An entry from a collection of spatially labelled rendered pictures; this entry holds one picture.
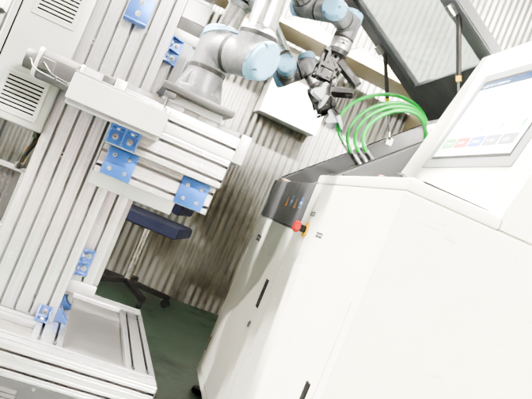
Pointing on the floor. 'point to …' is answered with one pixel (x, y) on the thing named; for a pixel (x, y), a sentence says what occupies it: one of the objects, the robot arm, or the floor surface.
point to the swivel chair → (172, 230)
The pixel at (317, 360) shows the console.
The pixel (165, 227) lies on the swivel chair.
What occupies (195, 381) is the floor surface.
